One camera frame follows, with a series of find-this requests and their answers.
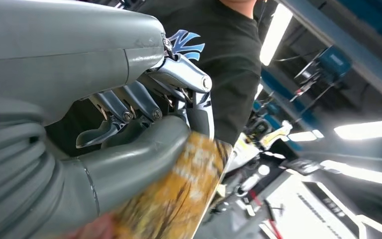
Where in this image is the yellow printed key card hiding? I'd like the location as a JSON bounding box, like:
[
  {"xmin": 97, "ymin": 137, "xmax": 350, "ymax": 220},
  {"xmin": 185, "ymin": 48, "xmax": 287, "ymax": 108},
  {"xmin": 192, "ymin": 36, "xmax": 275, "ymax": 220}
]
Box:
[{"xmin": 111, "ymin": 131, "xmax": 233, "ymax": 239}]

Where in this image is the person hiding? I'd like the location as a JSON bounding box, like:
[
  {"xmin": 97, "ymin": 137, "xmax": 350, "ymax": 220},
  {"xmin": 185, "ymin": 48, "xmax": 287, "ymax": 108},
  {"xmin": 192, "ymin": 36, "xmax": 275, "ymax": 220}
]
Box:
[{"xmin": 46, "ymin": 0, "xmax": 264, "ymax": 239}]

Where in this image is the long ceiling light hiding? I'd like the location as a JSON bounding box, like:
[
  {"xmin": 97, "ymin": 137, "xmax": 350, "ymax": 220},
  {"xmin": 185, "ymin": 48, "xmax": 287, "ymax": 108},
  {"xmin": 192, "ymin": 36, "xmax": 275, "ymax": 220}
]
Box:
[
  {"xmin": 259, "ymin": 3, "xmax": 294, "ymax": 67},
  {"xmin": 333, "ymin": 119, "xmax": 382, "ymax": 141},
  {"xmin": 320, "ymin": 160, "xmax": 382, "ymax": 189}
]

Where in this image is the blue hanging device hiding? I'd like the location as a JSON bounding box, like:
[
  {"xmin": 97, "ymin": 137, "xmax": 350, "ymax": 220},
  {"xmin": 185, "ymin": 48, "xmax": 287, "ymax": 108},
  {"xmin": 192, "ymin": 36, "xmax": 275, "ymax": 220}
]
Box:
[{"xmin": 317, "ymin": 45, "xmax": 353, "ymax": 83}]

